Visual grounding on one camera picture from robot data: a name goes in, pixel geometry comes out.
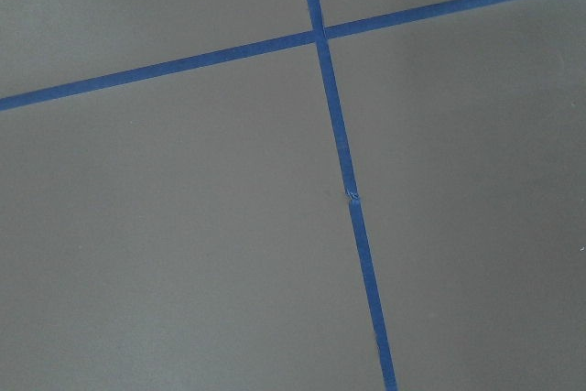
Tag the long blue tape strip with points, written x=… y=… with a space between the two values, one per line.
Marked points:
x=352 y=194

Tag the crossing blue tape strip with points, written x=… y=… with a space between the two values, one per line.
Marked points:
x=222 y=56

